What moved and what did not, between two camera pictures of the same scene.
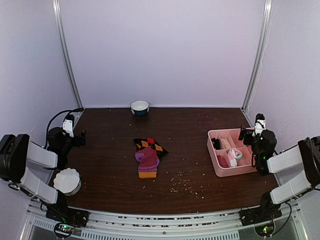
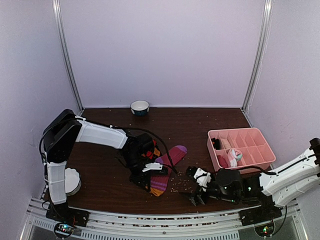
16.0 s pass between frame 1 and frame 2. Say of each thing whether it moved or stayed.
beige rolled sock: stayed
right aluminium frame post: stayed
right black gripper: moved
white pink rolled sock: stayed
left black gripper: moved
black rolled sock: stayed
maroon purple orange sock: moved
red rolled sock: stayed
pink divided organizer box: stayed
